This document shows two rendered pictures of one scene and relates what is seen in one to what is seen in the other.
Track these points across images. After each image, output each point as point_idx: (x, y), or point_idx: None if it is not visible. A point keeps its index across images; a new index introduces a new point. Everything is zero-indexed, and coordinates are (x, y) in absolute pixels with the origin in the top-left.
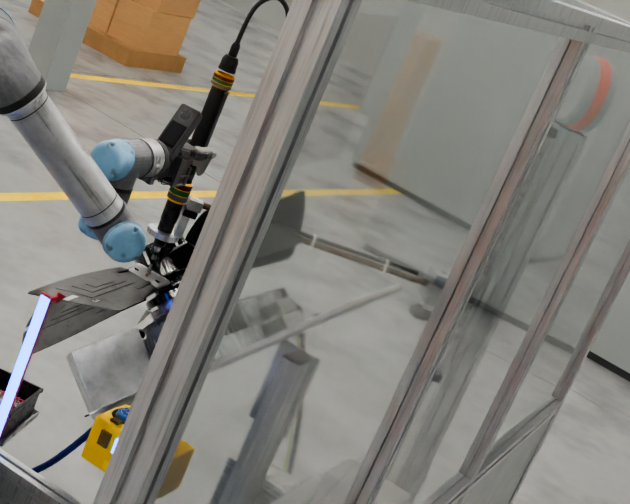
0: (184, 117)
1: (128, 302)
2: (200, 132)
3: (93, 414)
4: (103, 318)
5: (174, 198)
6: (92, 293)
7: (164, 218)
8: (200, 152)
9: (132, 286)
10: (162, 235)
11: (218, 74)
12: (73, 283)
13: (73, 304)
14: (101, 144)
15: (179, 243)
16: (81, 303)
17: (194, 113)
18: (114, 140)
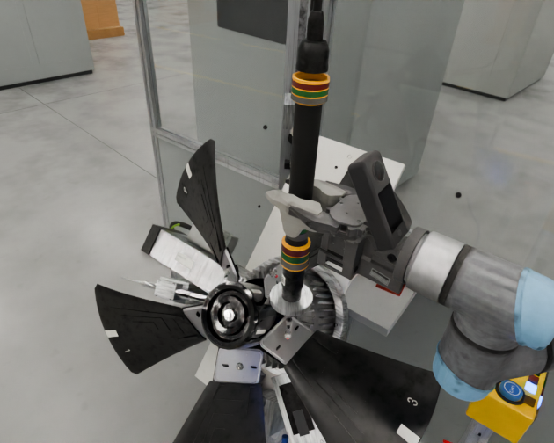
0: (383, 175)
1: (391, 363)
2: (314, 176)
3: (276, 436)
4: (261, 404)
5: (308, 263)
6: (386, 405)
7: (301, 287)
8: (354, 192)
9: (335, 356)
10: (311, 299)
11: (325, 83)
12: (352, 431)
13: (216, 441)
14: None
15: (251, 287)
16: (428, 420)
17: (379, 158)
18: (548, 291)
